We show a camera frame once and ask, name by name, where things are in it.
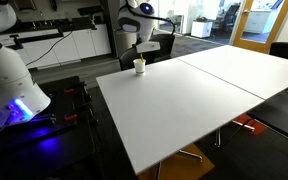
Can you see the yellow object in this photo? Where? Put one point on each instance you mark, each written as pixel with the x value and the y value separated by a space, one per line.
pixel 141 57

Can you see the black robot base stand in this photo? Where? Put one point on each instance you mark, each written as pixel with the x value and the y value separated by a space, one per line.
pixel 55 139

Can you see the white paper cup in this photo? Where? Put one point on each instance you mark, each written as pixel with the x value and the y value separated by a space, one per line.
pixel 139 65

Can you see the black office chair near cup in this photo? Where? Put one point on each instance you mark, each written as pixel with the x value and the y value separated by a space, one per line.
pixel 127 58

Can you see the black office chair behind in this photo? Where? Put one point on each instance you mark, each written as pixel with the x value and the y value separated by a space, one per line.
pixel 166 43

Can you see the white filing cabinet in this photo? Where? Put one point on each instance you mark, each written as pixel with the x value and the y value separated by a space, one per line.
pixel 201 29

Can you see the white kitchen cabinets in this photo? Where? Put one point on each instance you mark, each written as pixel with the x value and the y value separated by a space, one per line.
pixel 72 47

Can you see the orange framed glass door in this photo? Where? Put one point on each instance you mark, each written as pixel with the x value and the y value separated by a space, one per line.
pixel 257 24

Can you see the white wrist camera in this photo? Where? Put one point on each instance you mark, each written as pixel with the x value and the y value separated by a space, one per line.
pixel 148 47

